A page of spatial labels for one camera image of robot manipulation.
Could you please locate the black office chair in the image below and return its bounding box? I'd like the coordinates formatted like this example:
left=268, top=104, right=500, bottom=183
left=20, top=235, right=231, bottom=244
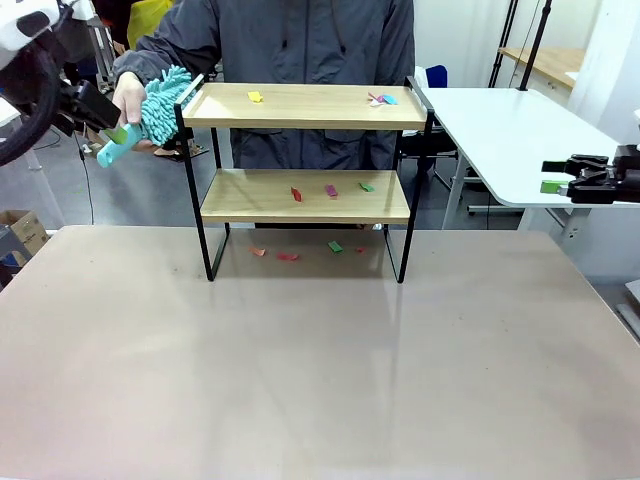
left=399, top=127, right=495, bottom=217

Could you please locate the person in grey jacket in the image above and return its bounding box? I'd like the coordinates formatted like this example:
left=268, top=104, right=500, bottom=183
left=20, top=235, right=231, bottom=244
left=134, top=0, right=417, bottom=172

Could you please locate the two-tier wooden black-frame shelf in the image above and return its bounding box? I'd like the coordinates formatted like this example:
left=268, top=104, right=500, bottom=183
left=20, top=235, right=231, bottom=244
left=174, top=73, right=435, bottom=285

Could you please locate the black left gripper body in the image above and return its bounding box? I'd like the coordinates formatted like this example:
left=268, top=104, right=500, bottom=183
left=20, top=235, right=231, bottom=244
left=49, top=79, right=85, bottom=137

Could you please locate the person's right hand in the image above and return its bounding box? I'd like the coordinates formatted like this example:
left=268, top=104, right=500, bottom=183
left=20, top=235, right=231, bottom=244
left=111, top=71, right=148, bottom=126

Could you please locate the person's right forearm grey sleeve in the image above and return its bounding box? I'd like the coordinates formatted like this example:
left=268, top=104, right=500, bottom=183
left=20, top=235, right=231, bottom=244
left=113, top=37, right=224, bottom=94

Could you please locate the person in dark clothes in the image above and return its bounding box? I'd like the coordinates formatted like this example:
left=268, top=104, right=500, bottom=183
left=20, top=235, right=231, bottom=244
left=92, top=0, right=132, bottom=56

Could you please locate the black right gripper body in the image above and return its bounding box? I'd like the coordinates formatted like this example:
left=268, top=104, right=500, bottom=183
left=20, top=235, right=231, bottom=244
left=567, top=144, right=640, bottom=205

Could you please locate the large white side table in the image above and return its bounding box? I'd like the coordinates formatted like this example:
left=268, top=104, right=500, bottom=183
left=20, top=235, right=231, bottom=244
left=417, top=86, right=640, bottom=251

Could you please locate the wooden-top background table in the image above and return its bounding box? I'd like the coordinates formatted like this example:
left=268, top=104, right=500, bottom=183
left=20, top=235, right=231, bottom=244
left=498, top=46, right=587, bottom=106

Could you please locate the black tripod pole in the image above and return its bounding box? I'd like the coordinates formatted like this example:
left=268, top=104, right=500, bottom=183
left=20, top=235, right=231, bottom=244
left=518, top=0, right=554, bottom=93
left=488, top=0, right=520, bottom=89

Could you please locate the black arm cable sleeve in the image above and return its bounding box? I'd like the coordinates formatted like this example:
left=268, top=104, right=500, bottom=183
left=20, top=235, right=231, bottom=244
left=0, top=29, right=62, bottom=169

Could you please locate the cardboard box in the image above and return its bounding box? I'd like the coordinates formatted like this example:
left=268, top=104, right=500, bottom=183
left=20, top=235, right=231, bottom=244
left=0, top=209, right=50, bottom=267

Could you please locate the teal chenille duster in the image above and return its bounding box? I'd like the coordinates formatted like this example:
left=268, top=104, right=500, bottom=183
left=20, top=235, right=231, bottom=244
left=96, top=63, right=194, bottom=169

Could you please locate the small white desk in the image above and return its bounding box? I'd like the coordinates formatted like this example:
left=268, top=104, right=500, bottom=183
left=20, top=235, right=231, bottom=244
left=0, top=97, right=24, bottom=127

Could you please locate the grey metal frame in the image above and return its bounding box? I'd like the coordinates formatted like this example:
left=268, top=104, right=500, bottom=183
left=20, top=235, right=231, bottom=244
left=613, top=279, right=640, bottom=347

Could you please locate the black floor cable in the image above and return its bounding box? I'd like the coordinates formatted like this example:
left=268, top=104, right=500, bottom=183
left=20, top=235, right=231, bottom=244
left=73, top=132, right=97, bottom=227

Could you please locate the blue chair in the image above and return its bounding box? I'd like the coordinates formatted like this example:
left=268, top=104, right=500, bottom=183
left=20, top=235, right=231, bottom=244
left=424, top=63, right=450, bottom=90

